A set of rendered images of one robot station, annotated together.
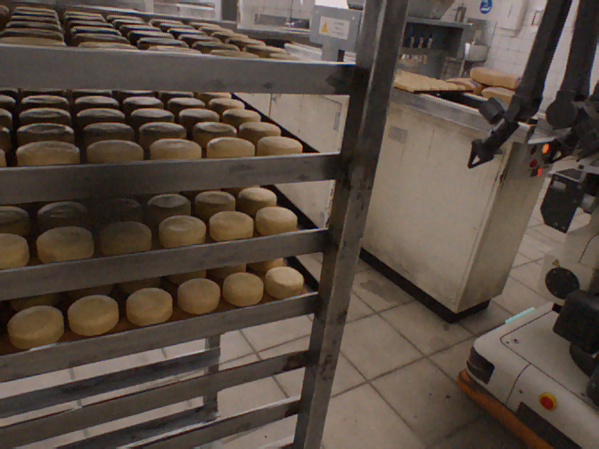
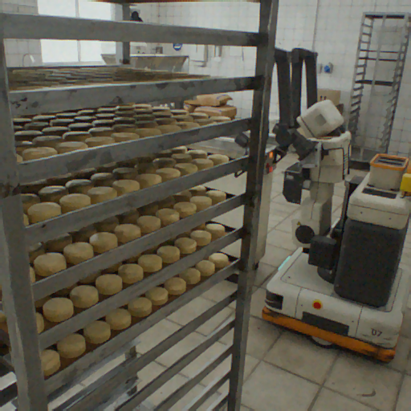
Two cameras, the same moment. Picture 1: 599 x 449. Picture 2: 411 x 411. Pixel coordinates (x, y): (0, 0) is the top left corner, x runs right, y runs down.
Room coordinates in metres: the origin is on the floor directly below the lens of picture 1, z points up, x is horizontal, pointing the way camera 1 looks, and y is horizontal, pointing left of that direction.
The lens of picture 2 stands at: (-0.39, 0.45, 1.40)
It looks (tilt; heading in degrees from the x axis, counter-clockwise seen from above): 21 degrees down; 337
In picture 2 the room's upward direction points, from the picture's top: 3 degrees clockwise
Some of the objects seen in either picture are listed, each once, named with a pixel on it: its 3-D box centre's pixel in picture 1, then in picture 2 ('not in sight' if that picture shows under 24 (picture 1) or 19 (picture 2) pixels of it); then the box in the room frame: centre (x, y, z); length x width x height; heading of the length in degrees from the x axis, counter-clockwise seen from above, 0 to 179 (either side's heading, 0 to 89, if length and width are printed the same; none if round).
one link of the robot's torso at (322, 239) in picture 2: (578, 298); (315, 241); (1.25, -0.91, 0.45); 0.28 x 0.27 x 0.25; 128
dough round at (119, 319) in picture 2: not in sight; (118, 319); (0.33, 0.31, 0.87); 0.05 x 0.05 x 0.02
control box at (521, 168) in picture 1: (537, 158); (267, 161); (1.70, -0.85, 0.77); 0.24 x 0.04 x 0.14; 128
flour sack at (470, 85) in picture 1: (476, 85); (187, 107); (5.89, -1.93, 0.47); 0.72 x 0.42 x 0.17; 126
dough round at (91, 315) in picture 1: (94, 314); (156, 295); (0.39, 0.21, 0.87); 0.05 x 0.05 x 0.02
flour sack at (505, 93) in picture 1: (513, 96); (217, 111); (5.43, -2.22, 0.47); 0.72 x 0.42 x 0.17; 131
